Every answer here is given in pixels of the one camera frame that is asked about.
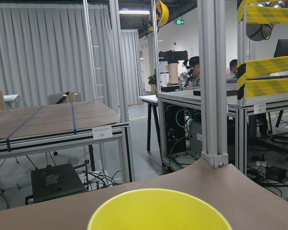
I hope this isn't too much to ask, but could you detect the yellow black striped barrier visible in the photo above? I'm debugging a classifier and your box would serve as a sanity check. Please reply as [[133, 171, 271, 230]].
[[237, 0, 288, 104]]

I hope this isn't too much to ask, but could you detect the person in plaid shirt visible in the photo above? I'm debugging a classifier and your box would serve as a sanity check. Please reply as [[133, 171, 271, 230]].
[[179, 56, 201, 91]]

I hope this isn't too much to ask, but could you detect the yellow hard hat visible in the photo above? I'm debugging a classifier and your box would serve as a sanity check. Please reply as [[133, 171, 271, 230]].
[[148, 0, 169, 34]]

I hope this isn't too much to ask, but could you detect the aluminium frame post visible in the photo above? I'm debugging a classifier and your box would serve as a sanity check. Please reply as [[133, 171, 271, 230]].
[[197, 0, 228, 169]]

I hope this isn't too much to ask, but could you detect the neighbouring brown covered table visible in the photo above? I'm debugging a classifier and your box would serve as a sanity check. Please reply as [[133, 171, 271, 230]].
[[0, 100, 134, 183]]

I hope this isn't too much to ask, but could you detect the yellow plastic cup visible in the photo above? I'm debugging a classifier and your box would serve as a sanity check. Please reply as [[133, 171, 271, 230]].
[[87, 188, 231, 230]]

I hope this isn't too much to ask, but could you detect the black computer case on floor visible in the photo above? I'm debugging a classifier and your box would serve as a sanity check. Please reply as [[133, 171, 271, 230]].
[[25, 163, 85, 205]]

